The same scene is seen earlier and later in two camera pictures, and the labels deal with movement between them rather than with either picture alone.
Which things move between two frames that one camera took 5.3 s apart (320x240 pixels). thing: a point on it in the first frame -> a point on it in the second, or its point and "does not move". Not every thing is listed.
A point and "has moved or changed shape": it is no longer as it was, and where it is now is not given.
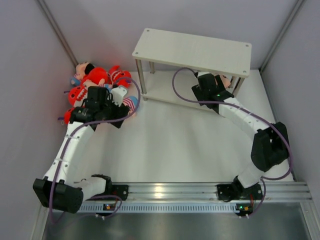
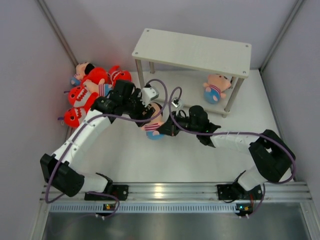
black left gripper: x=109 y=99 -> x=137 y=96
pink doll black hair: x=88 y=67 does not move
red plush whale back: x=95 y=75 does not move
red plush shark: x=119 y=78 does not move
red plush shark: x=77 y=94 does not move
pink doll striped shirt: x=131 y=101 has moved or changed shape
